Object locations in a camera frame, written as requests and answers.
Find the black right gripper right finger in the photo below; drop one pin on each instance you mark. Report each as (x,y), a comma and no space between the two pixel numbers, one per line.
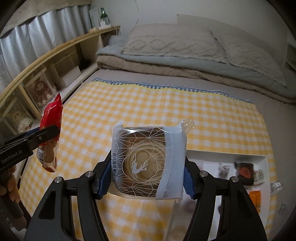
(191,179)

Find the beige knitted pillow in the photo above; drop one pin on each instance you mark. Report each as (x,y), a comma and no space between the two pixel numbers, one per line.
(172,40)
(251,62)

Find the red pastry packet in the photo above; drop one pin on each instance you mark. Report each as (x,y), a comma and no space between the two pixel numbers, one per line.
(51,125)

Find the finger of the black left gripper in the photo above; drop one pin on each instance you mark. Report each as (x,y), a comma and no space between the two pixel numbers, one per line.
(35,139)
(26,134)

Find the left human hand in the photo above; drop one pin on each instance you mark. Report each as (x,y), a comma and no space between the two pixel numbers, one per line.
(11,187)

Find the beige folded blanket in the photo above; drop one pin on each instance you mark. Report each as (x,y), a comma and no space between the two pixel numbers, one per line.
(109,61)

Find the white cardboard tray box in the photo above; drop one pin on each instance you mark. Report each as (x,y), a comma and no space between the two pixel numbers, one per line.
(224,210)

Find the beige knitted right pillow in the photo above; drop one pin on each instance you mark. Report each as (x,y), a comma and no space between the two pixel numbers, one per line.
(251,62)

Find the green glass bottle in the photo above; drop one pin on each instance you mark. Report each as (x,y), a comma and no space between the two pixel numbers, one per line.
(104,17)

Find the yellow white checkered cloth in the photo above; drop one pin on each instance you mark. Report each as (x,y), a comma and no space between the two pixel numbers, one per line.
(63,203)

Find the wooden bedside shelf unit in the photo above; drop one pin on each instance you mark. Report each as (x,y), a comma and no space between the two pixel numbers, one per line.
(18,112)

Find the small clear patterned snack packet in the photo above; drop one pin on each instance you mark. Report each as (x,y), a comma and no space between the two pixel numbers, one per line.
(223,171)

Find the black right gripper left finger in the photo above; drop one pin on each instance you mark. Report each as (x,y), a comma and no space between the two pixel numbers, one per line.
(103,176)

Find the beige knitted left pillow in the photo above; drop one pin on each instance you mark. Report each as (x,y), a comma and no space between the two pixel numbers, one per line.
(172,40)

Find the white deer mooncake packet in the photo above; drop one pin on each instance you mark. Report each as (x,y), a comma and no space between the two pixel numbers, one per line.
(148,162)

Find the black red mooncake packet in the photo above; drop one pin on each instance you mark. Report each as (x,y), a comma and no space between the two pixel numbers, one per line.
(245,173)

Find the clear box with plush toy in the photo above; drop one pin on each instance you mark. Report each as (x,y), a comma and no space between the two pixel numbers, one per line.
(39,89)

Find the orange pastry packet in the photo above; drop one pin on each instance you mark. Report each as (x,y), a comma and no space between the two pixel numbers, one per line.
(256,199)

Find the silver pleated curtain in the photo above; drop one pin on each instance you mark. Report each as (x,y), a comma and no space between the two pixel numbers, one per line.
(27,42)

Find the small white candy packet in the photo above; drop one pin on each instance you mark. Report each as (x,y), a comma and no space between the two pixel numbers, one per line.
(258,177)

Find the white box on shelf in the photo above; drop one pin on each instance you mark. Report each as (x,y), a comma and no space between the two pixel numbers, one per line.
(65,70)

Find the silver foil candy wrapper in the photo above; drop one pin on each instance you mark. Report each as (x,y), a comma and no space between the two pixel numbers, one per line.
(275,187)

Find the grey blue folded duvet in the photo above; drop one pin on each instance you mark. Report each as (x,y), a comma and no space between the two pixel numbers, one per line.
(224,69)

